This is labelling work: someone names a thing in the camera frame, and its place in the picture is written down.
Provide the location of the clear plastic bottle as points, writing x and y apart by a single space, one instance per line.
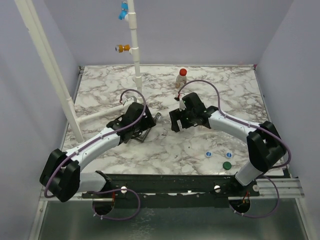
160 119

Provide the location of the clear bottle red label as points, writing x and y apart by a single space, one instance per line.
180 81

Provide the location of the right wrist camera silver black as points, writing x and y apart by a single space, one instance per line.
182 105

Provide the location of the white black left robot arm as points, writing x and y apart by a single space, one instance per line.
62 174

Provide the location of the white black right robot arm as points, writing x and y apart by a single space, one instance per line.
263 141

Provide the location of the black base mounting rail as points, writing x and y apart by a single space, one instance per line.
171 191

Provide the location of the blue white cap right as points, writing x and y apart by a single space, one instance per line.
229 155

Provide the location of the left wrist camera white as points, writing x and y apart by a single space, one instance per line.
129 100

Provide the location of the grey metal crank handle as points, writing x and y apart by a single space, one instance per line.
141 137

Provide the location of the orange pipe nozzle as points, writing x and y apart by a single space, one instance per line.
122 48

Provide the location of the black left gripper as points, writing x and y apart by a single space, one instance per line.
148 121

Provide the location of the green bottle cap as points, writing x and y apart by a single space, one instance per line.
227 165

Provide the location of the blue pipe valve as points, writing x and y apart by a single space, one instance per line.
124 10

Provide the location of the red bottle cap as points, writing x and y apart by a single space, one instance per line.
182 72

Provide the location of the blue white cap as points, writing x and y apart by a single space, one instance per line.
229 155
208 154

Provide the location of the blue white cap left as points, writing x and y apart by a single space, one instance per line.
208 154

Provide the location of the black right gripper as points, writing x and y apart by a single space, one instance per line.
180 118

